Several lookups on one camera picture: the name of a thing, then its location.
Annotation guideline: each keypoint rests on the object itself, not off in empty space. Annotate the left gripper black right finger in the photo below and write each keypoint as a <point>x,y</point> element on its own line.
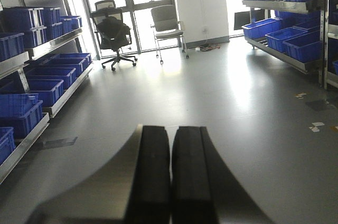
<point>204,189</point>

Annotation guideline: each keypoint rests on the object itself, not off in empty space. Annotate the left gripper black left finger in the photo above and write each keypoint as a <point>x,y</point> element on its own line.
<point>132,187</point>

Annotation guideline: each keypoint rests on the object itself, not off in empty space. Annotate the left steel shelf rack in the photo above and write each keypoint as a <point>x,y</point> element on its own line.
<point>17,64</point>

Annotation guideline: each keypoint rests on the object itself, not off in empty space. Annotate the steel shelf rack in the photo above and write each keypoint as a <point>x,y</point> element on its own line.
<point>17,64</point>
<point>302,33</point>

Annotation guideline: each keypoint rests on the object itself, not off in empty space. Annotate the right steel shelf rack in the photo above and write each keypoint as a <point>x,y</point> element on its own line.
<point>302,33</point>

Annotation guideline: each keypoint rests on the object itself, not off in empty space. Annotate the black mesh office chair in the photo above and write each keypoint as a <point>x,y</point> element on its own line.
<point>114,33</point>

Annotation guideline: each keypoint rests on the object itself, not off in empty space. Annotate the grey folding chair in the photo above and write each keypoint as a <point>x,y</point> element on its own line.
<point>166,26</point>

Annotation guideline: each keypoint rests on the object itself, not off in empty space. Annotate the black monitor by window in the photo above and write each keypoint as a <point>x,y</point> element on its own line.
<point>241,19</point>

